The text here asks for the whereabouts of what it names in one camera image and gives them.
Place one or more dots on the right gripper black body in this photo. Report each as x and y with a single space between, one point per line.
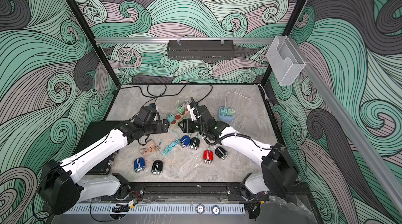
195 127

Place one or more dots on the perforated white cable duct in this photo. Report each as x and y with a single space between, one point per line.
163 208

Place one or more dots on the green USB charger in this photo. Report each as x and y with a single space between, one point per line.
181 109

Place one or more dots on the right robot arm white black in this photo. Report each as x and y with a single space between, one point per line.
278 170

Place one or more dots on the aluminium wall rail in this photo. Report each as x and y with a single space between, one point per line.
165 40

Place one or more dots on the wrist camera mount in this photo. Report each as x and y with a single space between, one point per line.
191 109
147 113

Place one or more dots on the teal USB charger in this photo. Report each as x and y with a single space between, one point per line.
171 119

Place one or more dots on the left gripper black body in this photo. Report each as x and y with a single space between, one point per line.
155 128

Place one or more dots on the beige power strip red sockets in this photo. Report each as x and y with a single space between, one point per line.
179 116

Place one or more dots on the black wall shelf tray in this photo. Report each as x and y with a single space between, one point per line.
200 50

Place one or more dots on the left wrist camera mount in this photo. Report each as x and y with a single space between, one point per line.
147 113

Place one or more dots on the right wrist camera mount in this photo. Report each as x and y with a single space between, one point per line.
191 109

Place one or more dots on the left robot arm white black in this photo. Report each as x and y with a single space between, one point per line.
62 184

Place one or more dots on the clear acrylic wall holder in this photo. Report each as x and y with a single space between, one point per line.
285 59

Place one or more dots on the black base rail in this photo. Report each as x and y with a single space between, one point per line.
188 189

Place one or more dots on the pink usb charger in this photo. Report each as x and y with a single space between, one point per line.
151 144
186 104

